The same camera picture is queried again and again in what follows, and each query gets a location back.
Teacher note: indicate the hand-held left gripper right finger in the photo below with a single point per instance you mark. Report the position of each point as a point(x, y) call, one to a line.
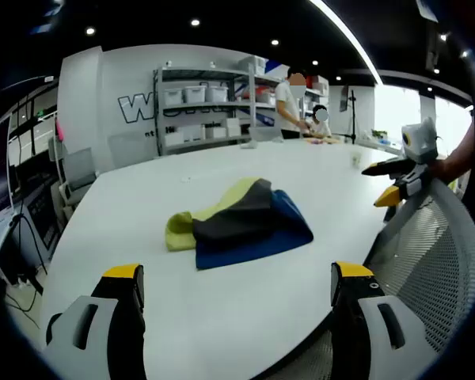
point(364, 336)

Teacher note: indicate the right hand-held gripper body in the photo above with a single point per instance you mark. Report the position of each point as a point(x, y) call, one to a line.
point(419, 140)

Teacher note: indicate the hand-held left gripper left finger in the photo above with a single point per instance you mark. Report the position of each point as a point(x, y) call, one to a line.
point(103, 336)

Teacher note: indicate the yellow grey blue garment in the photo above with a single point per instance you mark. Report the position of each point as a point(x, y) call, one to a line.
point(237, 225)

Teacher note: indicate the white paper cup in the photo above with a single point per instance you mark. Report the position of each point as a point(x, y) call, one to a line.
point(356, 160)

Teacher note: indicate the green plant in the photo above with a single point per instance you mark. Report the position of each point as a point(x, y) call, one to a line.
point(380, 134)

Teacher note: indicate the black tripod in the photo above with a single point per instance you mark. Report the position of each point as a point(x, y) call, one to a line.
point(354, 118)

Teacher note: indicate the dark standing panel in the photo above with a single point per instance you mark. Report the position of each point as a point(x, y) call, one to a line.
point(343, 99)

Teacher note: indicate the grey mesh office chair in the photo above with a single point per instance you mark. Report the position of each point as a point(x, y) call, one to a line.
point(431, 269)

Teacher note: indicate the ceiling light strip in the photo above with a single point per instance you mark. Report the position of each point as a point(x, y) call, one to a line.
point(352, 35)

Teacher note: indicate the white crumpled object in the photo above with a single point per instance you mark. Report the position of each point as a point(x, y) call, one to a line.
point(249, 145)

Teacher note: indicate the grey metal shelving unit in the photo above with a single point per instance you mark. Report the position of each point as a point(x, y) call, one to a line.
point(200, 107)
point(251, 95)

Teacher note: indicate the group of white storage bins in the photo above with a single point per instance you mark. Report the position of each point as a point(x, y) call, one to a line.
point(194, 95)

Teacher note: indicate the pink hanging object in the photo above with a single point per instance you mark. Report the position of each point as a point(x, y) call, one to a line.
point(60, 132)

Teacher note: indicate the ceiling spotlights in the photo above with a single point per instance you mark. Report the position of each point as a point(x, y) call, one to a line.
point(195, 22)

